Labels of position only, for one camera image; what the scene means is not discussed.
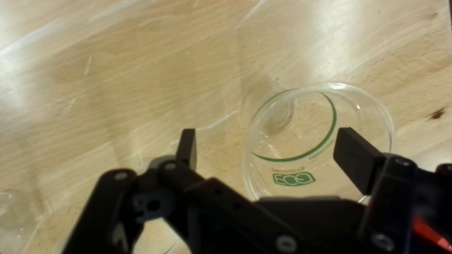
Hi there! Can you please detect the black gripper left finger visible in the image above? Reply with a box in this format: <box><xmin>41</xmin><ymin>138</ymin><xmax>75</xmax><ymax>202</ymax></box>
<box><xmin>60</xmin><ymin>127</ymin><xmax>302</xmax><ymax>254</ymax></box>

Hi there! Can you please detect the red wire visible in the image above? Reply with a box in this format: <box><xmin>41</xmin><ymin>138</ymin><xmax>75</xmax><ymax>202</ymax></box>
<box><xmin>411</xmin><ymin>213</ymin><xmax>452</xmax><ymax>253</ymax></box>

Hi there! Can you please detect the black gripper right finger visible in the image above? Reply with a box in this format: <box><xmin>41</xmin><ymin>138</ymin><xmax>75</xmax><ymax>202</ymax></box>
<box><xmin>332</xmin><ymin>126</ymin><xmax>452</xmax><ymax>254</ymax></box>

